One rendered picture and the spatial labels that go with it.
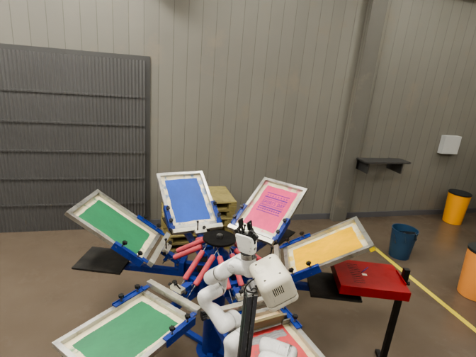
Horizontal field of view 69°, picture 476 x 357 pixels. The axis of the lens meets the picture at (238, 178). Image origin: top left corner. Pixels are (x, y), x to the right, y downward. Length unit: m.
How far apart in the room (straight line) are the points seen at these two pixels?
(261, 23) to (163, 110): 2.12
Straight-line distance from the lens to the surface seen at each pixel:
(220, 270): 1.91
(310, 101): 6.52
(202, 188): 4.25
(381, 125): 7.42
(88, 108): 5.85
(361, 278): 3.46
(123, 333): 2.85
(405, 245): 6.36
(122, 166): 6.01
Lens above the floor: 2.85
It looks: 18 degrees down
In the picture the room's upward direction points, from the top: 5 degrees clockwise
